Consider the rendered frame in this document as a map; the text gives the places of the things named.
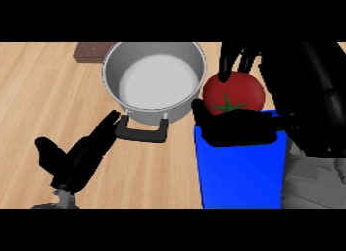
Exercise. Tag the blue tray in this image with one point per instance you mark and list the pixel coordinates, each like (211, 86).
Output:
(239, 176)

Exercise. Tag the dark brown block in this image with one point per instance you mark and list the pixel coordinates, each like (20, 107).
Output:
(91, 52)

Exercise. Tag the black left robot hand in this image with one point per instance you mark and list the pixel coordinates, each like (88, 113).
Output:
(79, 160)

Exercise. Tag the red tomato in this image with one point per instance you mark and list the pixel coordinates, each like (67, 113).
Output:
(239, 91)

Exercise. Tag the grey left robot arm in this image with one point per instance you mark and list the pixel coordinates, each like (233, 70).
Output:
(60, 201)

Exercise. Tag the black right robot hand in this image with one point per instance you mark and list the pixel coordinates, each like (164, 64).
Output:
(316, 98)

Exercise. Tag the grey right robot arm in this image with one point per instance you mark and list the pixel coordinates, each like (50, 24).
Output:
(316, 183)

